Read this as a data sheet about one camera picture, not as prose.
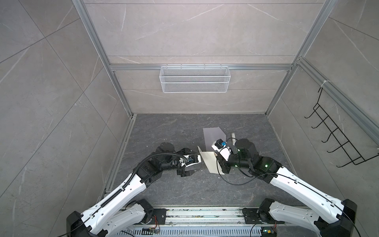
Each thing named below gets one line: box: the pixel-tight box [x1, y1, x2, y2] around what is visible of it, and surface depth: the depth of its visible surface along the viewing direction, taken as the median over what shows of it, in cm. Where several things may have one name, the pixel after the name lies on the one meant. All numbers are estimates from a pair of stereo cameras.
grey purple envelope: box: [202, 126, 227, 152], surface depth 109 cm
